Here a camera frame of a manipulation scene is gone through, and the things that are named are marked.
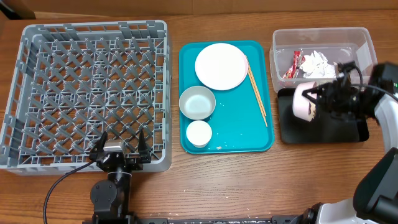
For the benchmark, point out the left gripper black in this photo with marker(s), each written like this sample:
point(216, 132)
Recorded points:
point(137, 164)

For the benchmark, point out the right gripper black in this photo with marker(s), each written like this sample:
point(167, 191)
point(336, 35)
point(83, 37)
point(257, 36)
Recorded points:
point(325, 100)

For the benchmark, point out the pink bowl with food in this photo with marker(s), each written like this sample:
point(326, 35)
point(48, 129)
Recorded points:
point(301, 106)

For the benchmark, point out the white paper napkin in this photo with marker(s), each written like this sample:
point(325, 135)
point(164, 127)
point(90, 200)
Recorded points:
point(316, 65)

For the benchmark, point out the red snack wrapper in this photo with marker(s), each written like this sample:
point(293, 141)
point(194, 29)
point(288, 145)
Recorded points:
point(293, 71)

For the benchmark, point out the small white cup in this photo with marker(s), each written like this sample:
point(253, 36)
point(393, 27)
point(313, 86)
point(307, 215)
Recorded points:
point(199, 133)

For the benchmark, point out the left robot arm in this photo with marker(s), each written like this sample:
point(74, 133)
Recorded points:
point(110, 197)

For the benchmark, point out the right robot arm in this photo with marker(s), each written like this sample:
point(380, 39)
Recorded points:
point(375, 198)

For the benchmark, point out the clear plastic waste bin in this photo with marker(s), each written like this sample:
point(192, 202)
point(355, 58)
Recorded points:
point(337, 44)

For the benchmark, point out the black rectangular tray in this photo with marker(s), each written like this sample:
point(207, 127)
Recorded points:
point(323, 129)

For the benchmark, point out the wooden chopstick inner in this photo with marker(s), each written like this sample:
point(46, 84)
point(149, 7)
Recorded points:
point(255, 90)

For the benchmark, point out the wooden chopstick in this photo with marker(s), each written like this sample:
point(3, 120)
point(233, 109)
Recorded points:
point(255, 90)
point(259, 93)

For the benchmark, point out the teal plastic serving tray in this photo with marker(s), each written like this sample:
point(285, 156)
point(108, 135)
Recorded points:
point(237, 123)

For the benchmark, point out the wooden chopstick outer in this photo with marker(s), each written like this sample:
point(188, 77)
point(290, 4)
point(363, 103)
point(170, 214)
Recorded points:
point(259, 93)

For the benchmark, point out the large white round plate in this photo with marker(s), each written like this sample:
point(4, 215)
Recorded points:
point(221, 66)

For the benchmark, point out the grey plastic dish rack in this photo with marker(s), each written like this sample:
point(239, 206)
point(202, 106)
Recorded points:
point(74, 82)

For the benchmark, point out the grey round bowl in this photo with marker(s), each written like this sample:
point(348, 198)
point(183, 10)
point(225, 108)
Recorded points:
point(197, 102)

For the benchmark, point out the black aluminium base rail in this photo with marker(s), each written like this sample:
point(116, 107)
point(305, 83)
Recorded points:
point(217, 221)

